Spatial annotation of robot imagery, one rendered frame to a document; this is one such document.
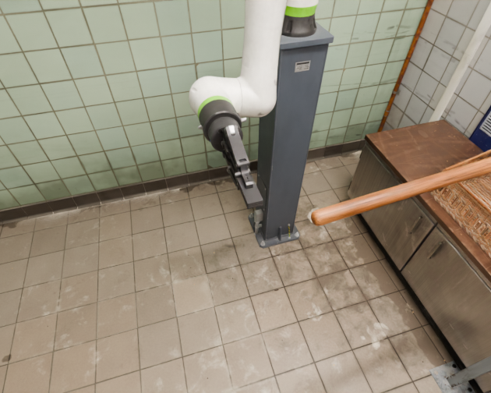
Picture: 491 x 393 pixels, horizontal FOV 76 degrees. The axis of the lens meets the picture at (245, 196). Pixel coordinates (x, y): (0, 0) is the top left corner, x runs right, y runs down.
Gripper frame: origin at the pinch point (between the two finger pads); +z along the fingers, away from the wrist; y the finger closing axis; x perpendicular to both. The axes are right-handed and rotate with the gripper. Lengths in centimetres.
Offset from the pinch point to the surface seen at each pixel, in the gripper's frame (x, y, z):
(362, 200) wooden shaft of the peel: -19.1, -0.2, 8.5
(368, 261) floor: -85, 120, -31
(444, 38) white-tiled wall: -147, 27, -103
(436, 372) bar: -83, 118, 30
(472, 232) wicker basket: -96, 60, -5
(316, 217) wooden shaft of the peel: -9.6, 0.2, 9.3
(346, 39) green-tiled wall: -98, 30, -125
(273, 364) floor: -12, 120, 4
